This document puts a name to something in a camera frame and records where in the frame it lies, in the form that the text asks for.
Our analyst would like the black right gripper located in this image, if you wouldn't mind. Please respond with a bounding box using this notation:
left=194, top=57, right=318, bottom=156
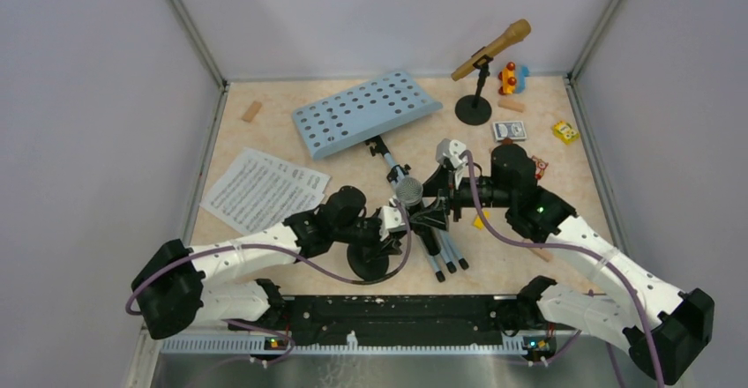
left=408, top=162, right=513, bottom=231

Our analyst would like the silver black microphone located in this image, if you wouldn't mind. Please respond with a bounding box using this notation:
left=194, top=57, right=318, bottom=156
left=395, top=176, right=440, bottom=257

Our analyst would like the black stand for silver microphone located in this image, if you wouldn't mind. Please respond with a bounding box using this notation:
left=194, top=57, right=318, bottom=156
left=347, top=243, right=399, bottom=286

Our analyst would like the black stand for gold microphone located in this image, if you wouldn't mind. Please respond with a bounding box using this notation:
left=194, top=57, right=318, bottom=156
left=455, top=55, right=492, bottom=126

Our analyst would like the sheet music page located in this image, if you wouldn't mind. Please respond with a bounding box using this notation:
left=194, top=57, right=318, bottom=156
left=201, top=153, right=325, bottom=235
left=243, top=147, right=331, bottom=193

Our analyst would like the light blue music stand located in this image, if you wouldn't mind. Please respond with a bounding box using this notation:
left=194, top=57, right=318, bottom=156
left=292, top=71, right=469, bottom=282

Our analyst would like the gold microphone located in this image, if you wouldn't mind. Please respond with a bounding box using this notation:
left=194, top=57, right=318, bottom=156
left=451, top=19, right=532, bottom=81

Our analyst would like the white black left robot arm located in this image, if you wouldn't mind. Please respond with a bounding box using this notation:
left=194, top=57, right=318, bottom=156
left=125, top=186, right=410, bottom=340

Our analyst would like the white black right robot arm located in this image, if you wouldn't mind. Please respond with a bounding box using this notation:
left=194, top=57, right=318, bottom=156
left=423, top=139, right=714, bottom=387

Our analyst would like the yellow toy brick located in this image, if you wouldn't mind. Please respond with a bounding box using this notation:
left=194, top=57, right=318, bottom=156
left=472, top=212, right=490, bottom=230

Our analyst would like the blue playing card box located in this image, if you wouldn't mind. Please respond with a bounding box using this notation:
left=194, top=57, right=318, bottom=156
left=491, top=121, right=528, bottom=142

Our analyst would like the owl figure toy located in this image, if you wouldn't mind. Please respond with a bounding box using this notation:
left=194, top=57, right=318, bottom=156
left=531, top=155, right=549, bottom=180

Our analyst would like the wooden block front right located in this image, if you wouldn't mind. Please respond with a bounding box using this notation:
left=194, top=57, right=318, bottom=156
left=529, top=248, right=554, bottom=263

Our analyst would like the colourful toy block figure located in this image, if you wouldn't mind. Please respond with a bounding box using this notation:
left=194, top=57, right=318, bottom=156
left=497, top=62, right=529, bottom=95

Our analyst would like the yellow small toy box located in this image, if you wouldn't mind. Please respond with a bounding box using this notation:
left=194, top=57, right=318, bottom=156
left=552, top=121, right=580, bottom=145

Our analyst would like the wooden block back left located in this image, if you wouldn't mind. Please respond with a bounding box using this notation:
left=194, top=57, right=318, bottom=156
left=242, top=101, right=263, bottom=123

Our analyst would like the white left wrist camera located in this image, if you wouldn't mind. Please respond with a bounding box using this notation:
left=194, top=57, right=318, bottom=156
left=376, top=206, right=408, bottom=242

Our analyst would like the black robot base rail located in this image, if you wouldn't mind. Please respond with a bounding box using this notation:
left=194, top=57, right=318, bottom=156
left=257, top=295, right=577, bottom=348

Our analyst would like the wooden block near back wall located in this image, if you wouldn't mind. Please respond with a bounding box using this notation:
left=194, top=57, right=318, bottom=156
left=497, top=99, right=526, bottom=113

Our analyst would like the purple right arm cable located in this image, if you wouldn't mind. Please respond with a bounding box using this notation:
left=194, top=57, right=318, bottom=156
left=461, top=150, right=668, bottom=388

